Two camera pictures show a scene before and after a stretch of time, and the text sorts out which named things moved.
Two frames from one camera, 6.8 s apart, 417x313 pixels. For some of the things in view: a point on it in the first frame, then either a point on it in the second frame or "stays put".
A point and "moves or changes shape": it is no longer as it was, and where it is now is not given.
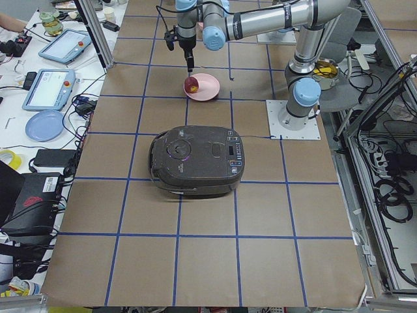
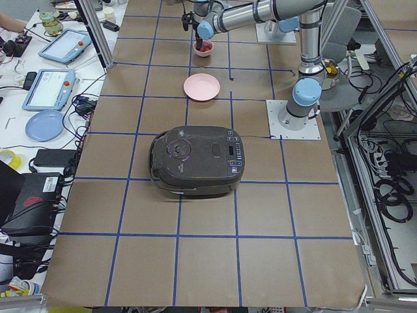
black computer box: x=34 y=210 stays put
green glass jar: x=54 y=27 stays put
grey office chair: x=346 y=95 stays put
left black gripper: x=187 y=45 -> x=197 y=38
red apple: x=191 y=85 moves or changes shape
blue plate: x=45 y=126 stays put
